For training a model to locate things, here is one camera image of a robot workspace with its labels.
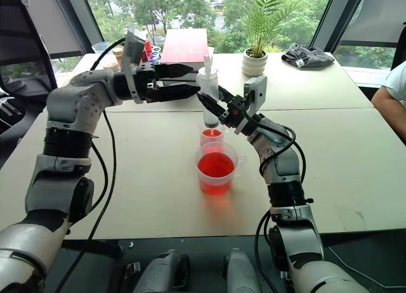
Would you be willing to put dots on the blue small container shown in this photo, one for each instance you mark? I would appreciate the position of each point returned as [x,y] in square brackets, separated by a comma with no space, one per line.
[156,54]

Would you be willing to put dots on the green palm plant white pot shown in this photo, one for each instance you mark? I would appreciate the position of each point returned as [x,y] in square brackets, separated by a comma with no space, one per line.
[254,63]

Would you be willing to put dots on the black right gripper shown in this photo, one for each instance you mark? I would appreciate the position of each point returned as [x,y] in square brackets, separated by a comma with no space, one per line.
[235,113]

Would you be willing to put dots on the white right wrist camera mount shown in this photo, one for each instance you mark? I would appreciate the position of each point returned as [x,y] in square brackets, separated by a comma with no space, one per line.
[257,91]

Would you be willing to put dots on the person in light shirt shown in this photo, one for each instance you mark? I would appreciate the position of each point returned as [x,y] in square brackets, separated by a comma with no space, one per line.
[388,99]

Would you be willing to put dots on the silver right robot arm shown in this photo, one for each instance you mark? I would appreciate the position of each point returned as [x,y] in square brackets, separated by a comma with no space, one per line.
[285,166]

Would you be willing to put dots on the grey rounded robot leg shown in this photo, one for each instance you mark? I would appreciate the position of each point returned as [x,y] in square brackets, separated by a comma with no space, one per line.
[241,270]
[161,270]

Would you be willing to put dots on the black office chair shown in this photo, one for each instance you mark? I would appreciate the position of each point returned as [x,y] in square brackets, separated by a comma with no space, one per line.
[22,55]

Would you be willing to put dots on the clear bottle with straw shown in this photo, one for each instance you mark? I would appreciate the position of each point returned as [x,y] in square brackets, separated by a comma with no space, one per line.
[207,82]

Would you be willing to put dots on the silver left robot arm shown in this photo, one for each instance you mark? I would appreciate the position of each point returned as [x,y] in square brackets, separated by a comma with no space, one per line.
[73,102]

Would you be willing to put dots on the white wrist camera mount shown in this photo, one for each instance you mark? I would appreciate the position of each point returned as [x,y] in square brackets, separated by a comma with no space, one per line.
[132,49]
[257,91]

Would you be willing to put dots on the crumpled grey cloth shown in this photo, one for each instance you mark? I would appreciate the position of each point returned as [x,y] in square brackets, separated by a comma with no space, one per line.
[307,57]

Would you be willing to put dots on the large clear cup red liquid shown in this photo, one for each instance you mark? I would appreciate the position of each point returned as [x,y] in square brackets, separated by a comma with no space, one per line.
[215,172]

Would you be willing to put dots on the jar with tan lid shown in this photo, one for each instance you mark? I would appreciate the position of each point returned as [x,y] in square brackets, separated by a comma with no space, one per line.
[118,56]

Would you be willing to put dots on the red rectangular box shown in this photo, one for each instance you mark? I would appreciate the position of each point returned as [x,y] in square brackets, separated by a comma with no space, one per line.
[184,47]

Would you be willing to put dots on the clear plastic container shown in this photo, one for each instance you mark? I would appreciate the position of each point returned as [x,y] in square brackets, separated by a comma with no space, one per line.
[101,48]

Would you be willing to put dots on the small clear cup red liquid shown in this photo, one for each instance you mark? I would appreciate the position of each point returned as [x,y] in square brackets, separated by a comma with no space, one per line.
[212,137]

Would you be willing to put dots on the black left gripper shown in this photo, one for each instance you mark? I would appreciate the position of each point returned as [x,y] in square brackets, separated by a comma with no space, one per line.
[149,83]

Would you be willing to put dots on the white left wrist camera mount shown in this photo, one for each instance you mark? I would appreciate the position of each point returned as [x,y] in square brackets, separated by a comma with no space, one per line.
[132,49]

